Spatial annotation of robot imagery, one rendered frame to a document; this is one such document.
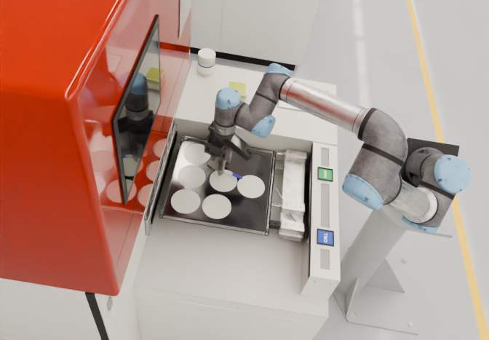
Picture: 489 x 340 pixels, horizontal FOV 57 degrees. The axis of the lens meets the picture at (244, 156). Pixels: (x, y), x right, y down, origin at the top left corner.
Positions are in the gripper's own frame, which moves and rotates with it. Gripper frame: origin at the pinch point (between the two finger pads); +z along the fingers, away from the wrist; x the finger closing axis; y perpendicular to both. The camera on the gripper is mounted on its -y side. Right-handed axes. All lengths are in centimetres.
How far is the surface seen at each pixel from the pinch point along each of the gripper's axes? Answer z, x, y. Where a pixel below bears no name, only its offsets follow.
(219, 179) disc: 1.9, 4.1, 0.2
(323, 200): -3.5, -1.0, -36.6
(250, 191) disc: 2.0, 3.7, -12.0
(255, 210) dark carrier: 2.1, 10.0, -16.3
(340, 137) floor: 92, -132, -35
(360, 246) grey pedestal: 48, -25, -61
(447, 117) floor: 93, -193, -101
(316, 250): -3.9, 18.7, -40.0
